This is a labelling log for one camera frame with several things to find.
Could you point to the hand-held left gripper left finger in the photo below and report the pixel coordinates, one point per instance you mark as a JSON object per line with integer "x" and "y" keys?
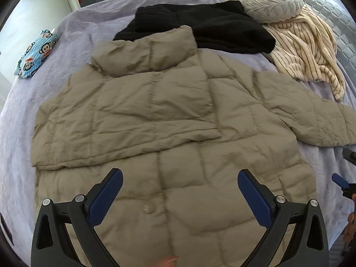
{"x": 107, "y": 194}

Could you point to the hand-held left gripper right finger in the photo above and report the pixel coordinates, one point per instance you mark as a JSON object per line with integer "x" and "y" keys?
{"x": 254, "y": 197}

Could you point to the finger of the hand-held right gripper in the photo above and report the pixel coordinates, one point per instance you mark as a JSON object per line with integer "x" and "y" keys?
{"x": 351, "y": 157}
{"x": 340, "y": 179}

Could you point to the beige puffer jacket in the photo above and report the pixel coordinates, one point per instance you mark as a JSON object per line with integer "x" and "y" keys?
{"x": 155, "y": 103}

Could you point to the person's right hand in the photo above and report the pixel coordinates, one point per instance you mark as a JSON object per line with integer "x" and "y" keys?
{"x": 351, "y": 222}

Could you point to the person's left hand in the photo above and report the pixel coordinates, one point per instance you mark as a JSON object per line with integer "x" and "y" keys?
{"x": 168, "y": 262}

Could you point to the cream striped sweater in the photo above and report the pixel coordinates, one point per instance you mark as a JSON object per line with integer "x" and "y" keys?
{"x": 303, "y": 50}

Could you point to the grey quilted headboard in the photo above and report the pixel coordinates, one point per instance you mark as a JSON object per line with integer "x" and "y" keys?
{"x": 333, "y": 14}

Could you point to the blue cartoon print pillow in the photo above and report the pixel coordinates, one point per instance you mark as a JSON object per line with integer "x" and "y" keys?
{"x": 33, "y": 54}

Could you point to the lilac plush blanket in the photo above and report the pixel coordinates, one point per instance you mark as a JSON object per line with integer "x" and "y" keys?
{"x": 69, "y": 27}

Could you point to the black fleece garment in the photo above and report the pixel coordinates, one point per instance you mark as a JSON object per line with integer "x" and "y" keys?
{"x": 222, "y": 27}

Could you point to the cream round pleated pillow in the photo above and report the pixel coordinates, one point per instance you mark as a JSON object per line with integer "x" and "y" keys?
{"x": 272, "y": 2}

